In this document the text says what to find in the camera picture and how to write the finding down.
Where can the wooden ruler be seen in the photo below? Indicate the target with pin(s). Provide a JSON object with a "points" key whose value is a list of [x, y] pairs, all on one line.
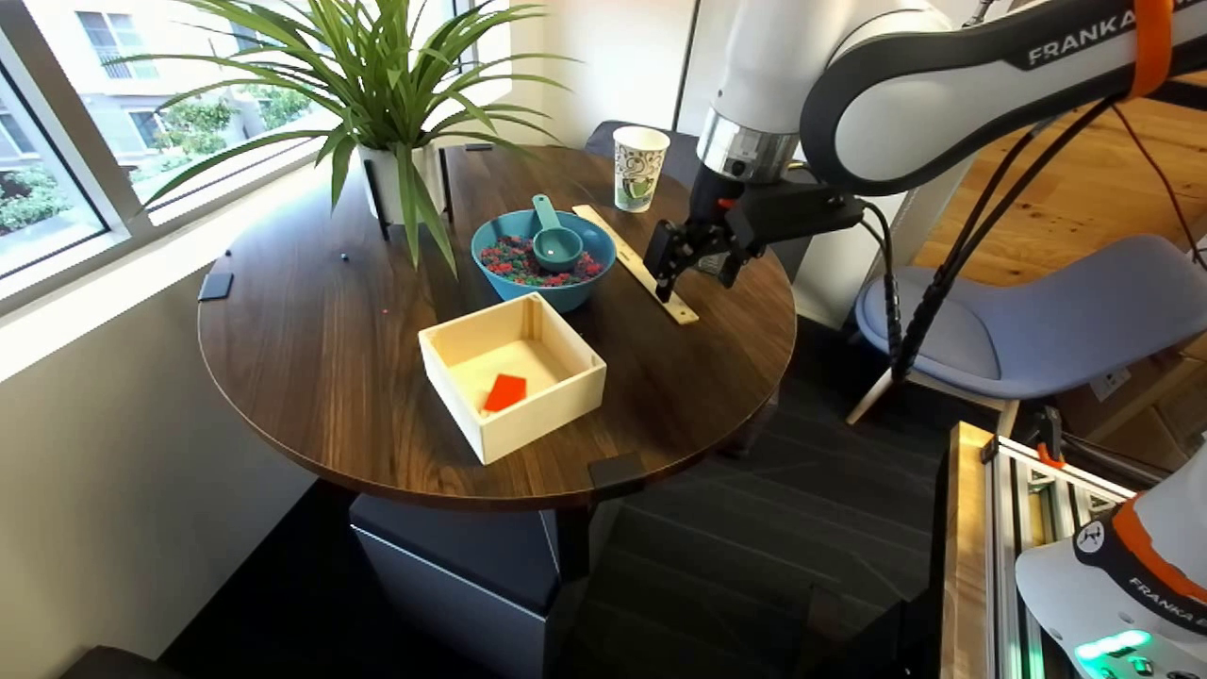
{"points": [[616, 242]]}

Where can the blue bowl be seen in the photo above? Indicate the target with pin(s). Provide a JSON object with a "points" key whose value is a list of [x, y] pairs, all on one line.
{"points": [[551, 297]]}

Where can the clear drinking glass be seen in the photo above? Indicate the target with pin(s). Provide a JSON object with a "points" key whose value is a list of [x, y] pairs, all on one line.
{"points": [[638, 173]]}

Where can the colourful candy pieces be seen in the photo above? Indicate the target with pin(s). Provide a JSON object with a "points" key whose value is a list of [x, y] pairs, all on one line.
{"points": [[503, 266]]}

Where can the teal measuring scoop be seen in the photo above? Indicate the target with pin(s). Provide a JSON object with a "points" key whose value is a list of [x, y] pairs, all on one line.
{"points": [[551, 242]]}

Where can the light grey upholstered chair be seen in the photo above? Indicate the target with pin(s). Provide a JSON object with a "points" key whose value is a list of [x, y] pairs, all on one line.
{"points": [[1041, 323]]}

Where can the white window frame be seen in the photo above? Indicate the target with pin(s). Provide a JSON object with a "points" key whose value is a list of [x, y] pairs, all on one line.
{"points": [[76, 120]]}

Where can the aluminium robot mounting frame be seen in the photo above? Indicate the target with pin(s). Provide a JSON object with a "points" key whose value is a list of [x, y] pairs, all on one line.
{"points": [[967, 554]]}

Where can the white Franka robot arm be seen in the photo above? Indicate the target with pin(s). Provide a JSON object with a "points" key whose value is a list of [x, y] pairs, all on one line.
{"points": [[780, 51]]}

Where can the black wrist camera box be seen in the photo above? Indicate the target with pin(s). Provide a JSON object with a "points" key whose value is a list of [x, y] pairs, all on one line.
{"points": [[814, 214]]}

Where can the orange block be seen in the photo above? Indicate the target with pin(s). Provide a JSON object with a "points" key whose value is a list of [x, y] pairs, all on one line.
{"points": [[507, 393]]}

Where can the grey metal table base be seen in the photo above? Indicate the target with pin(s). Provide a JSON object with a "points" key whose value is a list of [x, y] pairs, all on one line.
{"points": [[454, 566]]}

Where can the green spider plant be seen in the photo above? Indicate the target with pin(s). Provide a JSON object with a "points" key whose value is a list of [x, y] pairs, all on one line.
{"points": [[364, 61]]}

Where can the brown cardboard box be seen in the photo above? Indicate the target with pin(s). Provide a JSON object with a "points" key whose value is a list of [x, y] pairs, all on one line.
{"points": [[1132, 420]]}

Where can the white plant pot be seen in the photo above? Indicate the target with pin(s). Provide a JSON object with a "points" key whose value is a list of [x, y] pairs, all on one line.
{"points": [[388, 181]]}

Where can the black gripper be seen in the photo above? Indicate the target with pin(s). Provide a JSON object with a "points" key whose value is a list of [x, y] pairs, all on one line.
{"points": [[722, 214]]}

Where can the wooden box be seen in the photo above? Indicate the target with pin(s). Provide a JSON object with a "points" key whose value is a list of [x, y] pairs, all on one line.
{"points": [[551, 391]]}

